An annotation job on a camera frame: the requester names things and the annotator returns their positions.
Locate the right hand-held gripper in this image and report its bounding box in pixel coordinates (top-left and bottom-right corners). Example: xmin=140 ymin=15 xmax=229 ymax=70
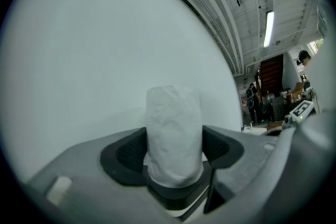
xmin=281 ymin=100 xmax=315 ymax=129

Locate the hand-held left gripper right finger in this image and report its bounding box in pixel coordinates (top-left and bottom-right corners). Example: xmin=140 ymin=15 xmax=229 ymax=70
xmin=201 ymin=124 xmax=284 ymax=196

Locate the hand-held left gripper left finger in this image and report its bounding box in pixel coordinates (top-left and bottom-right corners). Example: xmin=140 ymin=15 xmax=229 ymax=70
xmin=25 ymin=126 xmax=159 ymax=216

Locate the white paper roll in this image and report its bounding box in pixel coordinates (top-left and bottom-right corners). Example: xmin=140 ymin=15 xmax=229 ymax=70
xmin=145 ymin=84 xmax=205 ymax=189

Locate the brown staircase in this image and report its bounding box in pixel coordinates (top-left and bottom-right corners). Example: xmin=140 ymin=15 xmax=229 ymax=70
xmin=259 ymin=53 xmax=285 ymax=93

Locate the person's white shirt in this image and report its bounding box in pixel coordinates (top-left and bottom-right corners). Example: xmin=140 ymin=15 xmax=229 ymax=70
xmin=305 ymin=0 xmax=336 ymax=115

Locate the ceiling tube light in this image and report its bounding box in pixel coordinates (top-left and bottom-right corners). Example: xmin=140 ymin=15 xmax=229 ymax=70
xmin=262 ymin=10 xmax=275 ymax=49

